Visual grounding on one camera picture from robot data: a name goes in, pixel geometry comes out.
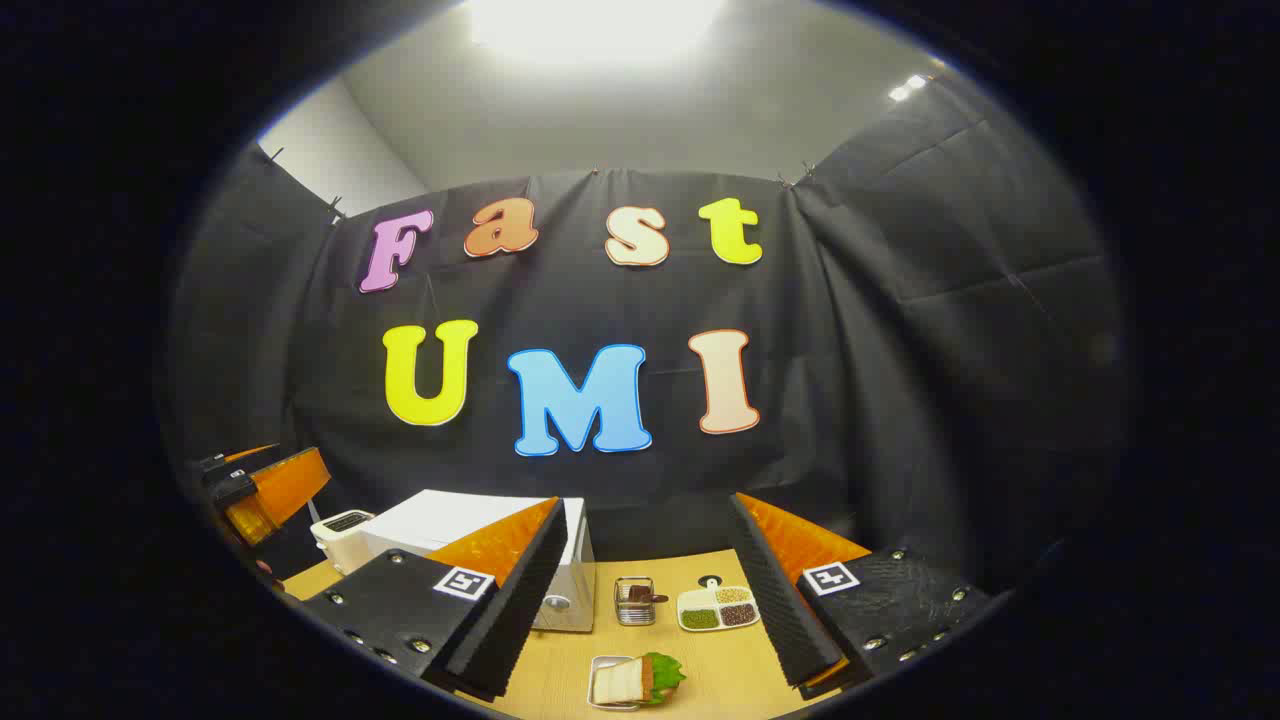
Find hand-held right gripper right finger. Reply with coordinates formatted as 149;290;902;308
728;492;993;701

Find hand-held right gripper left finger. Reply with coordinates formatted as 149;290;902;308
300;497;569;701

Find white microwave oven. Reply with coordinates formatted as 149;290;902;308
360;489;597;634

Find sandwich with lettuce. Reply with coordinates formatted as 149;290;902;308
593;652;688;707

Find white divided dish of beans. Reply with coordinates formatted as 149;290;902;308
677;578;761;634

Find white toaster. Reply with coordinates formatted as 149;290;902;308
310;509;376;576

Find white rectangular tray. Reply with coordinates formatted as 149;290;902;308
587;655;646;712

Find black backdrop cloth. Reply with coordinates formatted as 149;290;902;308
160;75;1136;601

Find large ceiling light panel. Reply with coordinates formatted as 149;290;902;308
468;0;729;63

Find metal wire basket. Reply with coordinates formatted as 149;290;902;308
613;577;661;627

